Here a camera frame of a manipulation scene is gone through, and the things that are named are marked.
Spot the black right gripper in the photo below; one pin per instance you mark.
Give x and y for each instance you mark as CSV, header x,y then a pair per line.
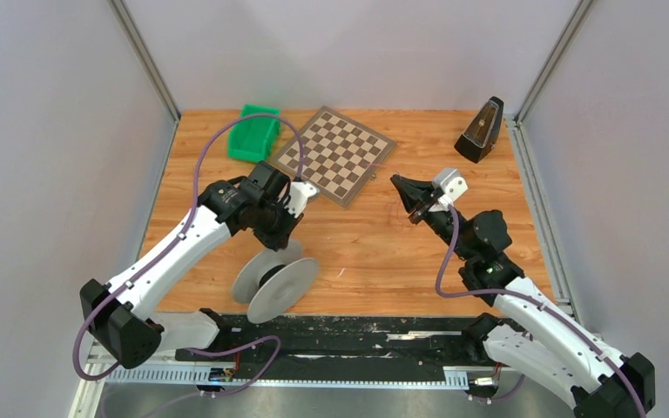
x,y
409,192

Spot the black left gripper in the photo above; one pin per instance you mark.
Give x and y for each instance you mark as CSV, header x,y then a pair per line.
x,y
280,241

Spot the white perforated cable spool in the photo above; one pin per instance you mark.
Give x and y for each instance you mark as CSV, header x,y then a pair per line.
x,y
273,281

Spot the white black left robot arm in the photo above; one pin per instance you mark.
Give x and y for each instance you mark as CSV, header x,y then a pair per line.
x,y
121,314

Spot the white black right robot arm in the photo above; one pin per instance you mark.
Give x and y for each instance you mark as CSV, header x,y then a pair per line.
x,y
591,377

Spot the green plastic bin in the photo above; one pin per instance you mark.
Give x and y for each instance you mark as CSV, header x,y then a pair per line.
x,y
252,140

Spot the wooden chessboard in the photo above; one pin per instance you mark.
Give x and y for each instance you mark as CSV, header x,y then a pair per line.
x,y
339,155

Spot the black wooden metronome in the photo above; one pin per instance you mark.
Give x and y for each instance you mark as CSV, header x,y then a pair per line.
x,y
480,137

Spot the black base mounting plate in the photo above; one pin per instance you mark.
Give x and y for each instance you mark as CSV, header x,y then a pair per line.
x,y
351,348

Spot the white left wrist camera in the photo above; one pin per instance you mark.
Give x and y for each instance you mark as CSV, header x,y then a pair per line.
x,y
301,193

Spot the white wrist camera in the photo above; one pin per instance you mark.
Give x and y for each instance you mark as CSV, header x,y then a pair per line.
x,y
301,193
450,185

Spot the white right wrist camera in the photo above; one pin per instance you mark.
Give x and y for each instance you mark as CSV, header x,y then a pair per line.
x,y
450,185

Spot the right aluminium frame post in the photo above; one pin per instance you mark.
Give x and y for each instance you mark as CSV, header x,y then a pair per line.
x,y
572,26

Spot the aluminium frame post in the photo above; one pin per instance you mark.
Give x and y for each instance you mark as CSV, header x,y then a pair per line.
x,y
572,26
125,19

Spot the left aluminium frame post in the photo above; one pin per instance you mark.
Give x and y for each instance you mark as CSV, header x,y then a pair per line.
x,y
125,19

